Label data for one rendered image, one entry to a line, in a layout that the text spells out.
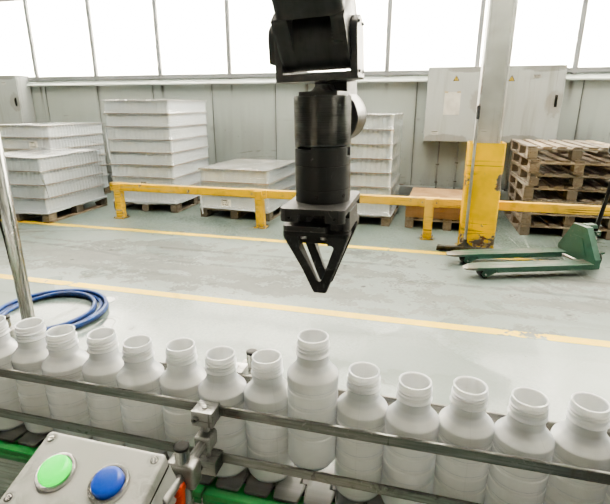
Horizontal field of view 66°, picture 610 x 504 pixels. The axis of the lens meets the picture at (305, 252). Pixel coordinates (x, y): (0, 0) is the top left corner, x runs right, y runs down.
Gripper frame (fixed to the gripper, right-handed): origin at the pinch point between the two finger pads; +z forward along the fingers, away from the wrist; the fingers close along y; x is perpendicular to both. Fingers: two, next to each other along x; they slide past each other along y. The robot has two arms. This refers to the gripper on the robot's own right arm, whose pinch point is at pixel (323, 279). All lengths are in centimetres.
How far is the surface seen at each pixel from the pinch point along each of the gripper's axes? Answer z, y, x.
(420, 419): 13.9, -3.4, -11.5
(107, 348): 11.4, -1.9, 28.5
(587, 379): 131, 209, -102
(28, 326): 10.9, 0.2, 43.0
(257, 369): 11.1, -2.4, 7.5
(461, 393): 10.7, -2.3, -15.5
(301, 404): 13.5, -4.5, 1.6
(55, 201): 102, 447, 459
